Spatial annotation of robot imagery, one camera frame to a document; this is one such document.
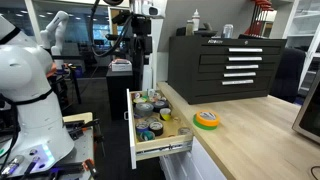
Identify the red bar clamp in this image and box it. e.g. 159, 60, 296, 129
245, 0, 268, 36
258, 0, 276, 37

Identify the large grey duct tape roll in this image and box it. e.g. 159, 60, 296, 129
134, 101, 155, 118

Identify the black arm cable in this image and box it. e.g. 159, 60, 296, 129
87, 0, 134, 58

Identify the black cable plug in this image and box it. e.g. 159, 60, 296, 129
23, 155, 41, 176

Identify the white box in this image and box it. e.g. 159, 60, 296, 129
111, 59, 133, 73

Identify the black bar clamp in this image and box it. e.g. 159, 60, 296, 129
64, 119, 101, 141

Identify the small black item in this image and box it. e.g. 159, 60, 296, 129
175, 26, 187, 37

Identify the yellow tape roll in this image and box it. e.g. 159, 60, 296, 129
159, 107, 172, 122

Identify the blue tape roll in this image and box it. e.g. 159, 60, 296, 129
135, 120, 150, 134

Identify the robot mounting table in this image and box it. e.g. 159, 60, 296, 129
0, 112, 101, 180

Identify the black workbench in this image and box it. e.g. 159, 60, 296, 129
49, 54, 83, 104

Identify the black orange clamp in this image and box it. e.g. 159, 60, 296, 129
81, 158, 100, 178

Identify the black red hanging clamp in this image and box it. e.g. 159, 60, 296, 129
93, 119, 106, 158

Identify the black tool chest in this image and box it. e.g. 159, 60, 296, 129
167, 34, 288, 105

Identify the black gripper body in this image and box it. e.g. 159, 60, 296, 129
130, 13, 153, 38

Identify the orange tape roll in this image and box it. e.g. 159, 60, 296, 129
195, 110, 221, 128

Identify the white shelving unit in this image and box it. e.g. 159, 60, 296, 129
269, 0, 320, 98

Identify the clear jar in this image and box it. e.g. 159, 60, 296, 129
221, 23, 234, 39

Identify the thin black cable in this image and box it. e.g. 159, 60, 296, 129
310, 165, 320, 180

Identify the white tape roll green edge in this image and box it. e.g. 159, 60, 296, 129
132, 96, 148, 105

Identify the clear tape roll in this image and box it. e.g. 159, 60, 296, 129
177, 126, 193, 136

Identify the black masking tape roll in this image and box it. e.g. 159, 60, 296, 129
148, 120, 165, 137

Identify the black cabinet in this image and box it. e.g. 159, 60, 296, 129
105, 68, 135, 121

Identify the silver drawer handle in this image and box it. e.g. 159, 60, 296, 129
228, 47, 264, 53
221, 79, 254, 86
228, 56, 263, 62
225, 64, 260, 70
223, 72, 257, 78

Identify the white squeeze bottle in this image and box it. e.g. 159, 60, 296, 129
191, 8, 201, 33

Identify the black chair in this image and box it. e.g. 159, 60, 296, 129
269, 47, 307, 104

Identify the grey cable plug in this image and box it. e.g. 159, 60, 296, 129
0, 154, 26, 178

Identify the white base cabinet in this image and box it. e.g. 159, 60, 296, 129
159, 137, 228, 180

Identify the teal tape roll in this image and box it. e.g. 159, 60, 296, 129
139, 130, 156, 142

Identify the wooden drawer white front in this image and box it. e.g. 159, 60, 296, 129
125, 88, 195, 170

